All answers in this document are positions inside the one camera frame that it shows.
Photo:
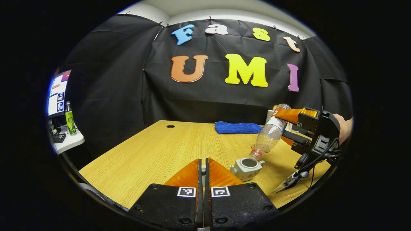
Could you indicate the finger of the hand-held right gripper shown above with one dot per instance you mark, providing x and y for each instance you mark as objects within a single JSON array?
[
  {"x": 308, "y": 122},
  {"x": 300, "y": 139}
]

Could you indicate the black keyboard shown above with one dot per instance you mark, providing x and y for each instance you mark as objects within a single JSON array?
[{"x": 58, "y": 138}]

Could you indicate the black backdrop cloth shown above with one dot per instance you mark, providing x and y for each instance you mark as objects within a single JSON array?
[{"x": 112, "y": 96}]

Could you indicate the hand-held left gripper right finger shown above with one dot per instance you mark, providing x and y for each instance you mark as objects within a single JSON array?
[{"x": 237, "y": 205}]

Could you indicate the clear plastic water bottle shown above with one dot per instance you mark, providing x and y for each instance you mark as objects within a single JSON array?
[{"x": 269, "y": 136}]

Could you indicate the blue cloth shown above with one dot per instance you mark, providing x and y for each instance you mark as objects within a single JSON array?
[{"x": 237, "y": 127}]

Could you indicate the white side desk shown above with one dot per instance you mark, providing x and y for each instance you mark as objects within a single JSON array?
[{"x": 74, "y": 141}]

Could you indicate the computer monitor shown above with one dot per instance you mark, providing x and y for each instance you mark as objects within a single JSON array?
[{"x": 58, "y": 94}]

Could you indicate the white ceramic teacup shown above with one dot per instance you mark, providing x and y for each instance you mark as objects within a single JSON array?
[{"x": 245, "y": 170}]

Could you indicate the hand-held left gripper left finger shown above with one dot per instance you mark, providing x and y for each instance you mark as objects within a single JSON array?
[{"x": 170, "y": 208}]

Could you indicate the green drink bottle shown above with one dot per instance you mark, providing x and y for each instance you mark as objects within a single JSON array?
[{"x": 70, "y": 120}]

